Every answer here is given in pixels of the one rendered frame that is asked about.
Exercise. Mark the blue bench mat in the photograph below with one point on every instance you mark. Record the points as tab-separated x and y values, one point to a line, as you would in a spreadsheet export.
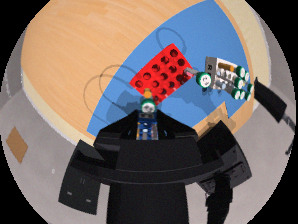
200	30

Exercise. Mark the red tube rack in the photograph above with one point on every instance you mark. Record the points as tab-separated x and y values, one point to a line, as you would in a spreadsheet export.
169	72

